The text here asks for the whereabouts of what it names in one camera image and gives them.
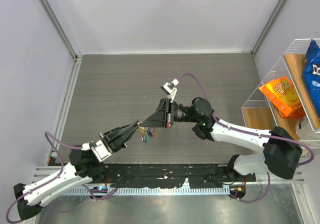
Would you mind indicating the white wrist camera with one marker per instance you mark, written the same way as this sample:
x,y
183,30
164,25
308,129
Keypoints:
x,y
170,89
99,149

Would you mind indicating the blue chip bag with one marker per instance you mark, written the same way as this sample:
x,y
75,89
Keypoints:
x,y
311,74

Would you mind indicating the orange Scrub Daddy box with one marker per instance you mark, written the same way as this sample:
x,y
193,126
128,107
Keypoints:
x,y
283,95

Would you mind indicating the key with yellow tag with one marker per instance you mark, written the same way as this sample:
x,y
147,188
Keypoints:
x,y
142,131

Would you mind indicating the white slotted cable duct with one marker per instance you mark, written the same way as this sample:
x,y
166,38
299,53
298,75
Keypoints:
x,y
185,190

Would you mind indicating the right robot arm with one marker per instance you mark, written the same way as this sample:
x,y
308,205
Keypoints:
x,y
275,151

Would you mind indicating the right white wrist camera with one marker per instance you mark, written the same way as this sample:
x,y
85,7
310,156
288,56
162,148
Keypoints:
x,y
170,89

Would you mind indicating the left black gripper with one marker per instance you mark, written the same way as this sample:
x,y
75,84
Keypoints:
x,y
116,139

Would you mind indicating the keyring with tagged keys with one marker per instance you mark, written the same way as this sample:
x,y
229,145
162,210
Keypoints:
x,y
149,133

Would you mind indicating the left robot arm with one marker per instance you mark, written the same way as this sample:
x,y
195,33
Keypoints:
x,y
86,165

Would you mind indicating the wire shelf rack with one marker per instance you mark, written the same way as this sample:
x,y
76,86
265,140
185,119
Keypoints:
x,y
258,112

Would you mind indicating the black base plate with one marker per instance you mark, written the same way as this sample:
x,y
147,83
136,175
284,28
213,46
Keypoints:
x,y
169,176

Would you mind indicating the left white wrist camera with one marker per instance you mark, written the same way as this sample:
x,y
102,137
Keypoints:
x,y
99,149

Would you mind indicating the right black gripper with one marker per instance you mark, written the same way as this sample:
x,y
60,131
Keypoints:
x,y
158,118

